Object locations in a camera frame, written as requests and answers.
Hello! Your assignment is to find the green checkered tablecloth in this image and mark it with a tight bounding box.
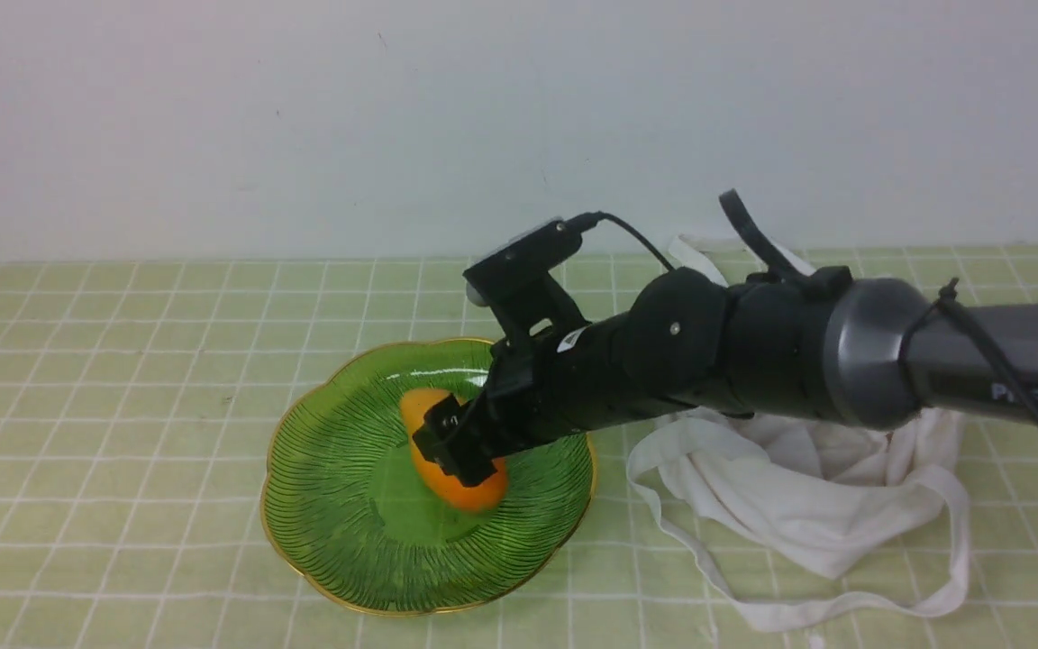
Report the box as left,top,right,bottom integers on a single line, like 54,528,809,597
0,258,1038,648

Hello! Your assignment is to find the white cloth tote bag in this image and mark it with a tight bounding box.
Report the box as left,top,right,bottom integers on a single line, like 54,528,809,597
626,234,972,633

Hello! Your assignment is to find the green glass plate gold rim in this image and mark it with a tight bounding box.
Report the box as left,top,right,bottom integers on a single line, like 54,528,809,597
260,339,598,617

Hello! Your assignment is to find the orange yellow mango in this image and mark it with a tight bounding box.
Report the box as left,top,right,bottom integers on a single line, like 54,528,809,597
399,388,508,514

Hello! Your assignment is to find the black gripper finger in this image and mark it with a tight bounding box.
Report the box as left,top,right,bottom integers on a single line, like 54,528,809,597
413,396,498,488

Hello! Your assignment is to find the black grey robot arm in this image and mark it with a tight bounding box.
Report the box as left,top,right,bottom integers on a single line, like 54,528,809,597
407,267,1038,486

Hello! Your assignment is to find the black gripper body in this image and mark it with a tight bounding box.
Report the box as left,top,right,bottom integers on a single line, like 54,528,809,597
479,320,664,456

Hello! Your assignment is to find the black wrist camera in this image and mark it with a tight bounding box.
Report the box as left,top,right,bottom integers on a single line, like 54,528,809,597
462,218,588,351

